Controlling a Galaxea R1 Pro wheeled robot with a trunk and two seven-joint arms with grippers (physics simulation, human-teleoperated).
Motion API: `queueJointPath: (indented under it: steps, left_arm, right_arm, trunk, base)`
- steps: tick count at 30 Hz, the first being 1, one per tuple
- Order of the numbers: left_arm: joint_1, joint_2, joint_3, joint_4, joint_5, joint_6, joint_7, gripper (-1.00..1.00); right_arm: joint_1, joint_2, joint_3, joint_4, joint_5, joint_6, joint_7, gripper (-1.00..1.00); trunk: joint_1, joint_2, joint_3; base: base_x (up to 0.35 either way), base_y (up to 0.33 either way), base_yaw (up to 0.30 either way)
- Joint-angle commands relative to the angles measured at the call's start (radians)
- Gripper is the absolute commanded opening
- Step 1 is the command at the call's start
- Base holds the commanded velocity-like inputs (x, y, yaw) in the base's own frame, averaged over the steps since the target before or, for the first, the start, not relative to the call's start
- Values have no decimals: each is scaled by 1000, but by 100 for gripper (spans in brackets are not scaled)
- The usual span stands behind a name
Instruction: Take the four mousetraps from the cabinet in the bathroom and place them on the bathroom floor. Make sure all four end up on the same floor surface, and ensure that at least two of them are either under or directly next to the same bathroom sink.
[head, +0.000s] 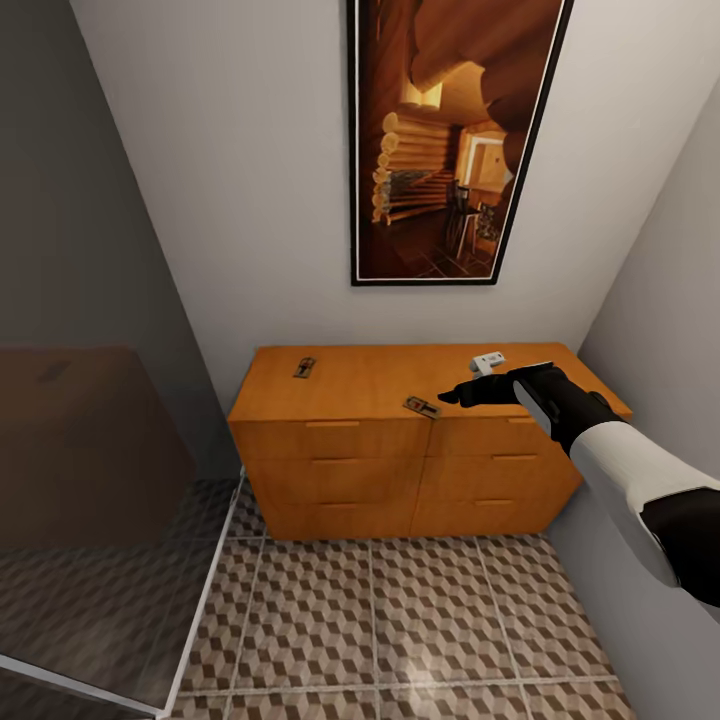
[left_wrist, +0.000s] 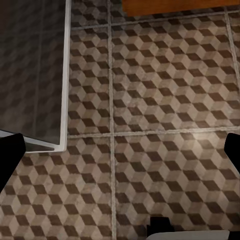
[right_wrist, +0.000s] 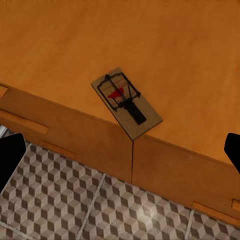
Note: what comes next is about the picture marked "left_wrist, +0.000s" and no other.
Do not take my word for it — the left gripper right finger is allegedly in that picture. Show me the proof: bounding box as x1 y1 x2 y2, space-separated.
224 133 240 173

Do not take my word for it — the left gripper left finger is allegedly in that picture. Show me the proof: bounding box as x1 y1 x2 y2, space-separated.
0 133 26 193

